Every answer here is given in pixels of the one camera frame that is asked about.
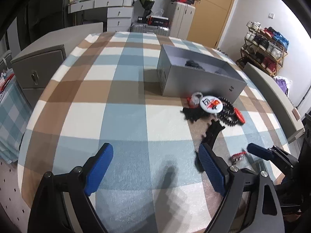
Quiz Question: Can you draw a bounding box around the white badge with red print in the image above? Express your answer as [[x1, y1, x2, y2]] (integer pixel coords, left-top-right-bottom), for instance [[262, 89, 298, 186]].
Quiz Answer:
[[200, 96, 224, 114]]

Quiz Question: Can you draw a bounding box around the red and clear small clip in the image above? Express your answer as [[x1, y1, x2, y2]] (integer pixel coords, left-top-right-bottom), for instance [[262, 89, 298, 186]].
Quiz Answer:
[[187, 92, 203, 108]]

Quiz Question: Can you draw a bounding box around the red China pin badge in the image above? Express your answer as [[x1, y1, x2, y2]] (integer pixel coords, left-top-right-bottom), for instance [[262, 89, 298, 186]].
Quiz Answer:
[[234, 108, 246, 124]]

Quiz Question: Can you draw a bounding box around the grey bed footboard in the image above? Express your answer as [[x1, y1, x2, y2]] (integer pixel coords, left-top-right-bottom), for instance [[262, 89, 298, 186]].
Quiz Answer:
[[243, 63, 305, 143]]

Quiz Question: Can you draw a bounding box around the black bat-shaped hair clip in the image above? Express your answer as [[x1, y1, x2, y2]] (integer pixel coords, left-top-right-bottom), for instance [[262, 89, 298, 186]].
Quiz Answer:
[[195, 119, 225, 173]]

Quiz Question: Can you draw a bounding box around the purple bag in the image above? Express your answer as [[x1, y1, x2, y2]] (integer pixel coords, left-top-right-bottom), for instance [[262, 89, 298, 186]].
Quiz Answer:
[[273, 76, 292, 96]]

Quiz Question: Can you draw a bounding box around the plaid bed blanket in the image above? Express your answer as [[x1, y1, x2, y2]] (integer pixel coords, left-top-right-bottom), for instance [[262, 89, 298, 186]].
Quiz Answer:
[[17, 31, 292, 233]]

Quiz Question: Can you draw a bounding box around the wooden shoe rack with shoes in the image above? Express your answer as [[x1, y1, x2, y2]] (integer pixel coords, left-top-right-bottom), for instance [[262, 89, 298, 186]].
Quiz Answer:
[[236, 21, 289, 77]]

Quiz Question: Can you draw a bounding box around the grey bedside cabinet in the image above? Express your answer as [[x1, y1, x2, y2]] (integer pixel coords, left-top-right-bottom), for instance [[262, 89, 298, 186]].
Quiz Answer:
[[11, 44, 66, 109]]

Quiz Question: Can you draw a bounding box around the silver grey cardboard box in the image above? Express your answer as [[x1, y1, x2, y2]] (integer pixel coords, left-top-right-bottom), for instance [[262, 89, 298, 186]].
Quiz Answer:
[[156, 45, 247, 103]]

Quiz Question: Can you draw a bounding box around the wooden door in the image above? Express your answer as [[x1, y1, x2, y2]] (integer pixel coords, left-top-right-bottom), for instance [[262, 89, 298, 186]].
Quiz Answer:
[[187, 0, 235, 48]]

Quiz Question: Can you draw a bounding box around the grey bed side board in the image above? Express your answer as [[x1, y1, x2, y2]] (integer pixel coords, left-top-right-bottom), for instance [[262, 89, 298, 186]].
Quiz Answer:
[[20, 22, 103, 56]]

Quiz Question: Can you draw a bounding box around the white upright suitcase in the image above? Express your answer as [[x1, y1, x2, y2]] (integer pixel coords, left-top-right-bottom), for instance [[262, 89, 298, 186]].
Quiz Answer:
[[166, 2, 196, 39]]

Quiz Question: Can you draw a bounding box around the silver aluminium suitcase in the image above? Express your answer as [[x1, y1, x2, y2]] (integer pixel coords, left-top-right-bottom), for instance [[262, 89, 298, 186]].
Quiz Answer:
[[130, 22, 170, 36]]

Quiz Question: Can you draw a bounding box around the black red box on suitcase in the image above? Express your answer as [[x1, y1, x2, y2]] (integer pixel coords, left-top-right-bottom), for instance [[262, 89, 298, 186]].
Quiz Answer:
[[147, 15, 169, 27]]

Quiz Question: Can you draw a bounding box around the white dressing desk with drawers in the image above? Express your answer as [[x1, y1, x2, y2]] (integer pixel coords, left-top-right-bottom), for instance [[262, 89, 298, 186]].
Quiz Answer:
[[67, 0, 134, 32]]

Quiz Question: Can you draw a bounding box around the black flower bouquet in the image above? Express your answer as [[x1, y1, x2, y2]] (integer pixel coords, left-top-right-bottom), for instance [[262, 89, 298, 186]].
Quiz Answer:
[[139, 0, 155, 17]]

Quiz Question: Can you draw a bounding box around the black spiral hair tie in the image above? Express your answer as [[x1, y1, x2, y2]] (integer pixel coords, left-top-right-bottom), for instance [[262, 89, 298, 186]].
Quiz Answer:
[[217, 96, 240, 126]]

